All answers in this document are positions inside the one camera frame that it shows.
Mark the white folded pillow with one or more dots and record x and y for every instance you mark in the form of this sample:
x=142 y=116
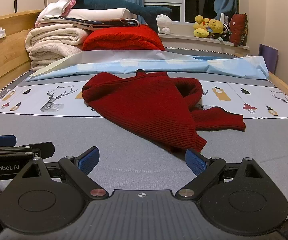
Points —
x=96 y=13

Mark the navy-trimmed folded quilt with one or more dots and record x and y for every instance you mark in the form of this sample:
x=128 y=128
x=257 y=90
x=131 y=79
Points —
x=104 y=23

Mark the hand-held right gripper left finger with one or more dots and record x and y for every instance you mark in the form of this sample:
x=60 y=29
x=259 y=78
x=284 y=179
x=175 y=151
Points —
x=89 y=162

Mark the purple box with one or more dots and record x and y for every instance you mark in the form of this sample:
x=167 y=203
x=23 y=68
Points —
x=268 y=57

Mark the dark teal shark plush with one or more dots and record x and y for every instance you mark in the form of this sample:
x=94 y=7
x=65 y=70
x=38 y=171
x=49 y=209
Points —
x=114 y=3

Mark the black and white plush toy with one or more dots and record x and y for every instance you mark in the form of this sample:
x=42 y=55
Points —
x=225 y=33

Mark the light blue duvet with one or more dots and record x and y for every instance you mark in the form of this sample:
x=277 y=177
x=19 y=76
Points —
x=208 y=67

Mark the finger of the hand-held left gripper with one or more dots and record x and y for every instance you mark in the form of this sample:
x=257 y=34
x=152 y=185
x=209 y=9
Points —
x=41 y=148
x=1 y=140

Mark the beige window sill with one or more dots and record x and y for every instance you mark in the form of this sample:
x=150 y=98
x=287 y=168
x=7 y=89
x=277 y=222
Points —
x=183 y=41

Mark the yellow bear plush toy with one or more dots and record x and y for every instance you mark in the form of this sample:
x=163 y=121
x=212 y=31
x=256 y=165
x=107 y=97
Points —
x=216 y=26

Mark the cream folded blanket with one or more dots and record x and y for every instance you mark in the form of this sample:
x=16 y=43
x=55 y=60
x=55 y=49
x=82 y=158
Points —
x=51 y=45

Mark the red folded blanket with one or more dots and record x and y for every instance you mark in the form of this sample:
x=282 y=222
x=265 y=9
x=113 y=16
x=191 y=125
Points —
x=124 y=38

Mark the grey deer-print bedsheet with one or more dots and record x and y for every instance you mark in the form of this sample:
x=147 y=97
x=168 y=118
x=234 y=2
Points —
x=109 y=135

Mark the red cushion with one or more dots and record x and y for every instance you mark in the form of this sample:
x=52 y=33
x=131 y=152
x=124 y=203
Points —
x=238 y=30

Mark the white and pink clothing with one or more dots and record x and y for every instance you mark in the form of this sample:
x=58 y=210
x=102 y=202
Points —
x=56 y=8

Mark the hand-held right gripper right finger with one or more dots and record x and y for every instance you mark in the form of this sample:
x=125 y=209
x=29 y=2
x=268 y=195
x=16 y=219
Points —
x=196 y=162

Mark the red knit sweater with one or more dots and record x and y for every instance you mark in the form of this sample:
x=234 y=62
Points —
x=146 y=105

